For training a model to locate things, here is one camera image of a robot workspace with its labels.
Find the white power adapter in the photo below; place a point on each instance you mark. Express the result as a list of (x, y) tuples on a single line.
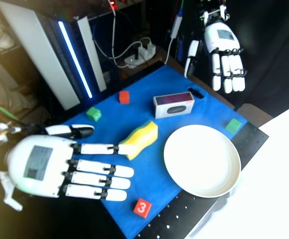
[(176, 26)]

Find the red block with number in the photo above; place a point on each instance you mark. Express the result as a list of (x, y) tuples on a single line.
[(142, 207)]

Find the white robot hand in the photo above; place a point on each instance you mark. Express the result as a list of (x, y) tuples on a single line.
[(34, 164), (220, 37)]

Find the blue cloth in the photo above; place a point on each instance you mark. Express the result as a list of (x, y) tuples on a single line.
[(146, 179)]

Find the green block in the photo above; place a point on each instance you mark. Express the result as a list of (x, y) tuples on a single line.
[(233, 125), (94, 114)]

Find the yellow green sponge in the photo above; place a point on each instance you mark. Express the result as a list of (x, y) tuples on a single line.
[(144, 134)]

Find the white box with speaker picture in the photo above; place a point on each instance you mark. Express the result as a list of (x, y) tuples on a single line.
[(174, 107)]

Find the plain red block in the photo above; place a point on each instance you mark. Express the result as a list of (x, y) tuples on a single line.
[(124, 97)]

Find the white tower with light strip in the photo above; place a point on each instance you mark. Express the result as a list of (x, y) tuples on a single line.
[(47, 49)]

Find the black oval object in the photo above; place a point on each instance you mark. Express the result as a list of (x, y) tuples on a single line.
[(195, 92)]

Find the round white plate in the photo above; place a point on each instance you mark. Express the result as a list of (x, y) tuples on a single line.
[(201, 161)]

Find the white power strip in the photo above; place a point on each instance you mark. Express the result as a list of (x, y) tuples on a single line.
[(139, 58)]

